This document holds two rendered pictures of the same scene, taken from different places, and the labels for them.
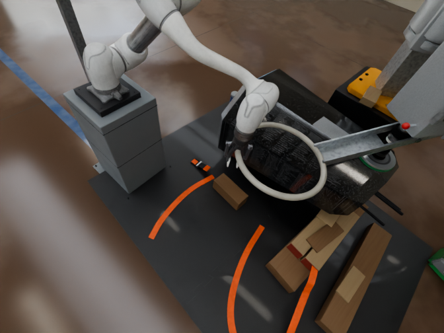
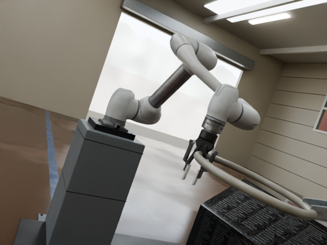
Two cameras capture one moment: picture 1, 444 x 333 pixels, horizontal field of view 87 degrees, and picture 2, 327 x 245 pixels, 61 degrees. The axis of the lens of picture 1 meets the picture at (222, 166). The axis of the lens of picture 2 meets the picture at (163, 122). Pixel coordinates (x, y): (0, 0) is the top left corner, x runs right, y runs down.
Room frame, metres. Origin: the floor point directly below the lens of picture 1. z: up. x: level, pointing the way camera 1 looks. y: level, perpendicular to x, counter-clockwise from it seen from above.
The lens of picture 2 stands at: (-0.35, -0.54, 1.08)
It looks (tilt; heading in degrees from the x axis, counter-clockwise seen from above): 3 degrees down; 33
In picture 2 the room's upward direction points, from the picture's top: 20 degrees clockwise
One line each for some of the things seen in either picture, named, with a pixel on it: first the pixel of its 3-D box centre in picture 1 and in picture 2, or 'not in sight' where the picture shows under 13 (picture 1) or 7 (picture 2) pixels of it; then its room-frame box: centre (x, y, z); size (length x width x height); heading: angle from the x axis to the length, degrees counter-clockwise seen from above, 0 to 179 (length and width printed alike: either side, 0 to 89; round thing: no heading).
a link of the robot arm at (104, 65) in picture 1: (102, 65); (121, 103); (1.11, 0.78, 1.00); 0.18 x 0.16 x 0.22; 156
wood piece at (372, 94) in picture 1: (370, 96); not in sight; (1.65, -1.01, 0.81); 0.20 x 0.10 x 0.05; 152
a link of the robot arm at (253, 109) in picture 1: (252, 111); (225, 103); (0.77, -0.08, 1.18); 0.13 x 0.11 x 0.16; 157
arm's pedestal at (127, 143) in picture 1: (124, 137); (92, 184); (1.10, 0.78, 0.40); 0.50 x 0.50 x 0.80; 58
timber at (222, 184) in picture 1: (229, 191); not in sight; (1.01, -0.11, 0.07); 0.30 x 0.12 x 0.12; 53
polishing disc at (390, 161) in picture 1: (376, 154); not in sight; (1.02, -0.89, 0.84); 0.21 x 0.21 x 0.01
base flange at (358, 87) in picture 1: (386, 92); not in sight; (1.83, -1.20, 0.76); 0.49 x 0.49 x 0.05; 54
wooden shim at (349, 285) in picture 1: (350, 283); not in sight; (0.45, -1.05, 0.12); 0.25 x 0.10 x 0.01; 142
